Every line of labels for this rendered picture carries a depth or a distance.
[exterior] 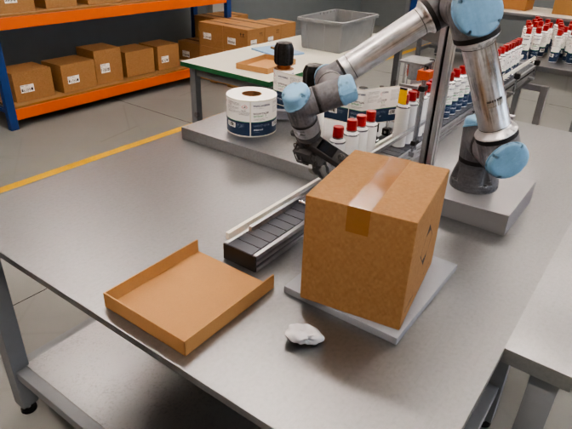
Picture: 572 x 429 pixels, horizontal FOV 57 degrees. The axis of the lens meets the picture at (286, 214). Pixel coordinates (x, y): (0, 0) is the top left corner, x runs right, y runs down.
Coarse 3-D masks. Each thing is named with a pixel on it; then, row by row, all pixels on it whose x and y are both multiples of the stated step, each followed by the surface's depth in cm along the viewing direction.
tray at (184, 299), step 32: (192, 256) 140; (128, 288) 125; (160, 288) 128; (192, 288) 128; (224, 288) 129; (256, 288) 124; (128, 320) 118; (160, 320) 118; (192, 320) 118; (224, 320) 116
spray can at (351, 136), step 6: (348, 120) 165; (354, 120) 165; (348, 126) 166; (354, 126) 165; (348, 132) 166; (354, 132) 166; (348, 138) 166; (354, 138) 166; (348, 144) 167; (354, 144) 167; (348, 150) 168
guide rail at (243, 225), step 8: (376, 144) 195; (312, 184) 164; (296, 192) 158; (280, 200) 153; (288, 200) 155; (272, 208) 149; (256, 216) 144; (240, 224) 140; (248, 224) 142; (232, 232) 137; (240, 232) 140
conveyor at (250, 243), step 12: (468, 108) 249; (444, 120) 233; (396, 156) 195; (300, 204) 158; (288, 216) 152; (300, 216) 152; (264, 228) 145; (276, 228) 146; (288, 228) 146; (240, 240) 140; (252, 240) 140; (264, 240) 140; (252, 252) 135
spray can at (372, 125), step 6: (366, 114) 175; (372, 114) 173; (372, 120) 174; (366, 126) 175; (372, 126) 174; (372, 132) 176; (372, 138) 177; (372, 144) 178; (366, 150) 179; (372, 150) 179
